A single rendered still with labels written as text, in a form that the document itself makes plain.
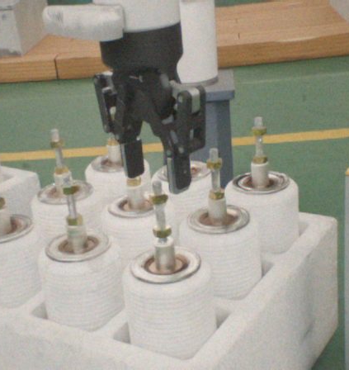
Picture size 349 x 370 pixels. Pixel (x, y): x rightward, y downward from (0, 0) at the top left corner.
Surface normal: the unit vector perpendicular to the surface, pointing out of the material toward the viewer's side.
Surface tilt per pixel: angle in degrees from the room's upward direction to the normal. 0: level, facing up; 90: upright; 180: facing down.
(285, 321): 90
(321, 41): 90
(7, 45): 90
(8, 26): 90
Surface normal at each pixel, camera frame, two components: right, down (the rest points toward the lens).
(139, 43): 0.06, 0.40
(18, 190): 0.82, 0.16
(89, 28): -0.68, 0.36
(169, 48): 0.68, 0.25
